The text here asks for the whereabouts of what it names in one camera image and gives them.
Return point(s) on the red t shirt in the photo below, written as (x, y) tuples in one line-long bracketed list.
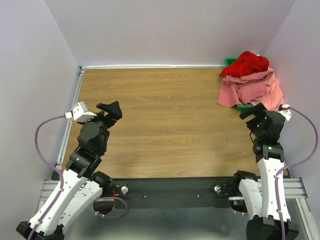
[(246, 64)]

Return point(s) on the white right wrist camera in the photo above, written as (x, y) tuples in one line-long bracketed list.
[(284, 110)]

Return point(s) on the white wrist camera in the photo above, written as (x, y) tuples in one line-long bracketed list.
[(284, 110), (81, 113)]

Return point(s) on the aluminium frame rail front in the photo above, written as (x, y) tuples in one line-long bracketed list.
[(293, 188)]

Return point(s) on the green plastic bin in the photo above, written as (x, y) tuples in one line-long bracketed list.
[(239, 107)]

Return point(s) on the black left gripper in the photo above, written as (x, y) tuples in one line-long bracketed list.
[(114, 109)]

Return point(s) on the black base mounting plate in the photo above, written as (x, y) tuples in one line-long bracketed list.
[(171, 193)]

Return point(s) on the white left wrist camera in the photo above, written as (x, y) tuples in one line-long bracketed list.
[(81, 113)]

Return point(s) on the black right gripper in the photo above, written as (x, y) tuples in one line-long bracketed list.
[(258, 109)]

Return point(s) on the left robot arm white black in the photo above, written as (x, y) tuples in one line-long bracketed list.
[(80, 183)]

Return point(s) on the aluminium frame rail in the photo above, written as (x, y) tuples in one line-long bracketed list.
[(293, 188), (70, 119)]

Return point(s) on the aluminium frame rail left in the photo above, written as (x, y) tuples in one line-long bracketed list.
[(70, 119)]

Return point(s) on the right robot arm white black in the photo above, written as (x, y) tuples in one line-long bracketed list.
[(264, 195)]

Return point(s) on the pink t shirt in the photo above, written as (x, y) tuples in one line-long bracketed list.
[(260, 87)]

